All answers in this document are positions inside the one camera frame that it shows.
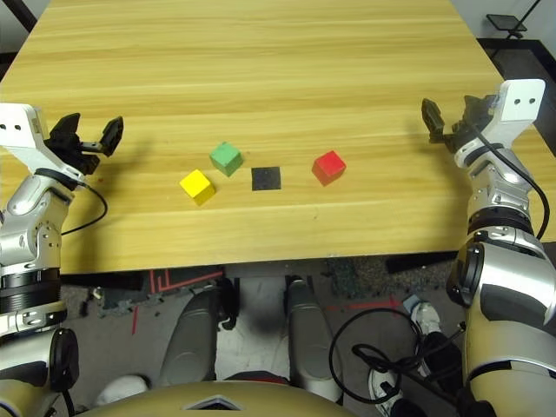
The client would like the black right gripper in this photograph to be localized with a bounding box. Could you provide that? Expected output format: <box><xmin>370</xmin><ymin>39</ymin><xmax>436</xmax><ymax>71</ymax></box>
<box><xmin>420</xmin><ymin>94</ymin><xmax>497</xmax><ymax>154</ymax></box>

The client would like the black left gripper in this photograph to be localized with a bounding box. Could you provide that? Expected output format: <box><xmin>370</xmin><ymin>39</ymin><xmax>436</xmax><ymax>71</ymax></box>
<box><xmin>43</xmin><ymin>112</ymin><xmax>125</xmax><ymax>176</ymax></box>

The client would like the yellow wooden block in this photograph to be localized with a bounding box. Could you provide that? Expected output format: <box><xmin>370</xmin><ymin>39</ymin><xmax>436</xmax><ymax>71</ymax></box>
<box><xmin>178</xmin><ymin>169</ymin><xmax>217</xmax><ymax>207</ymax></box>

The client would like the red wooden block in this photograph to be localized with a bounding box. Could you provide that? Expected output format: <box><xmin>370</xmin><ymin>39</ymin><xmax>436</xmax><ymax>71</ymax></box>
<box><xmin>311</xmin><ymin>149</ymin><xmax>348</xmax><ymax>187</ymax></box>

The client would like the green wooden block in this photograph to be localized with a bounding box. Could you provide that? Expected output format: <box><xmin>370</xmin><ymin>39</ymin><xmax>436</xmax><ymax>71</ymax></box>
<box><xmin>208</xmin><ymin>141</ymin><xmax>243</xmax><ymax>177</ymax></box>

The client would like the black stand with flat base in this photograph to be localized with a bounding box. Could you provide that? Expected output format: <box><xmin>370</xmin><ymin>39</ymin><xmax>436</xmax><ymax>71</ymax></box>
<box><xmin>486</xmin><ymin>0</ymin><xmax>545</xmax><ymax>40</ymax></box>

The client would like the black diagonal bar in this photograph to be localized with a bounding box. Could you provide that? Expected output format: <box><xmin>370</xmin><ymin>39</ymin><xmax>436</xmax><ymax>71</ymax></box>
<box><xmin>0</xmin><ymin>0</ymin><xmax>39</xmax><ymax>34</ymax></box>

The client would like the black table foot bar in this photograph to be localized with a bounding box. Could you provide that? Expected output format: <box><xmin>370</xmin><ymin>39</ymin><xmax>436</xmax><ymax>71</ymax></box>
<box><xmin>385</xmin><ymin>249</ymin><xmax>460</xmax><ymax>275</ymax></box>

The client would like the black red-lined floor mat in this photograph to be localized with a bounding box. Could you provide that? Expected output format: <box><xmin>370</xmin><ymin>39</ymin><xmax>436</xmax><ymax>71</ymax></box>
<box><xmin>149</xmin><ymin>267</ymin><xmax>226</xmax><ymax>293</ymax></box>

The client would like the black square marker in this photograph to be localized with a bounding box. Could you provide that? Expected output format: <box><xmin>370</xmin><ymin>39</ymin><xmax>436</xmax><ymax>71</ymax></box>
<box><xmin>251</xmin><ymin>166</ymin><xmax>282</xmax><ymax>191</ymax></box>

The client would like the white bystander shoe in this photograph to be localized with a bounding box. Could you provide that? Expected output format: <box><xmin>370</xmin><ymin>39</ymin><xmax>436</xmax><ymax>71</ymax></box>
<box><xmin>407</xmin><ymin>301</ymin><xmax>442</xmax><ymax>345</ymax></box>
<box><xmin>367</xmin><ymin>367</ymin><xmax>404</xmax><ymax>417</ymax></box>

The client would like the grey robot left leg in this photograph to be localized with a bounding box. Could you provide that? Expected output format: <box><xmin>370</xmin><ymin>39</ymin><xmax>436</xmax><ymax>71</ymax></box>
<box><xmin>158</xmin><ymin>277</ymin><xmax>239</xmax><ymax>388</ymax></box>

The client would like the grey robot leg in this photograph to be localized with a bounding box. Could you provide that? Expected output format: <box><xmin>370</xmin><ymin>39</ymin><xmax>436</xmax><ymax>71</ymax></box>
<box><xmin>284</xmin><ymin>275</ymin><xmax>345</xmax><ymax>401</ymax></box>
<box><xmin>158</xmin><ymin>277</ymin><xmax>239</xmax><ymax>388</ymax></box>

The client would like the white rounded floor object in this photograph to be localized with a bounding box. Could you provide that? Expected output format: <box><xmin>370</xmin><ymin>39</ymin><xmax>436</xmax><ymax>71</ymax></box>
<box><xmin>95</xmin><ymin>374</ymin><xmax>149</xmax><ymax>408</ymax></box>

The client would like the grey robot right leg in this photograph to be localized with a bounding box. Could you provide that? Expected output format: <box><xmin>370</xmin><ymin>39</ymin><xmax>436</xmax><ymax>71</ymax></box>
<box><xmin>284</xmin><ymin>275</ymin><xmax>345</xmax><ymax>401</ymax></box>

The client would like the beige robot torso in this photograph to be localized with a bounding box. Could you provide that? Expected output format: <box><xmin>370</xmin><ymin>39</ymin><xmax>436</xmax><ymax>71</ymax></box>
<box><xmin>76</xmin><ymin>381</ymin><xmax>348</xmax><ymax>417</ymax></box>

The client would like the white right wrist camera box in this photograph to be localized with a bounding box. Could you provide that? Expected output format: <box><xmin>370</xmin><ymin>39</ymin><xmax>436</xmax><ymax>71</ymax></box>
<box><xmin>453</xmin><ymin>78</ymin><xmax>546</xmax><ymax>169</ymax></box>

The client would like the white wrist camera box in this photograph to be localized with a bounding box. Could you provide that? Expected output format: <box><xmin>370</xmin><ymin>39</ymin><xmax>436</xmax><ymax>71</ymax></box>
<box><xmin>0</xmin><ymin>103</ymin><xmax>88</xmax><ymax>183</ymax></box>
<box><xmin>453</xmin><ymin>78</ymin><xmax>546</xmax><ymax>169</ymax></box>

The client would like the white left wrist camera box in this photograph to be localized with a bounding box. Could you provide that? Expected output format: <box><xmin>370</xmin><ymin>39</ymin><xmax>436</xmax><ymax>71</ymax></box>
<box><xmin>0</xmin><ymin>103</ymin><xmax>88</xmax><ymax>183</ymax></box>

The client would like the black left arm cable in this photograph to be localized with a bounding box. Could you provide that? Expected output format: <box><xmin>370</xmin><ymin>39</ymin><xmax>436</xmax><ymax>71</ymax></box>
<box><xmin>60</xmin><ymin>181</ymin><xmax>109</xmax><ymax>238</ymax></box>

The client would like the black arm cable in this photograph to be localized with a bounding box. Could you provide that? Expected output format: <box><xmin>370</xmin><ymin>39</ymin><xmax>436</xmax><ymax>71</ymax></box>
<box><xmin>467</xmin><ymin>121</ymin><xmax>548</xmax><ymax>241</ymax></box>
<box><xmin>60</xmin><ymin>181</ymin><xmax>109</xmax><ymax>238</ymax></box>

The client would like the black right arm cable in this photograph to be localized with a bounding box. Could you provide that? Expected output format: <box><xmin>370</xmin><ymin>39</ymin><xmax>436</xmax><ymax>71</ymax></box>
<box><xmin>467</xmin><ymin>121</ymin><xmax>548</xmax><ymax>241</ymax></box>

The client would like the black floor cable loop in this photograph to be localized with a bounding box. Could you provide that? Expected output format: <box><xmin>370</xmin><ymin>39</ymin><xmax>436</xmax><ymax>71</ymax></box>
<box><xmin>328</xmin><ymin>306</ymin><xmax>467</xmax><ymax>406</ymax></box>

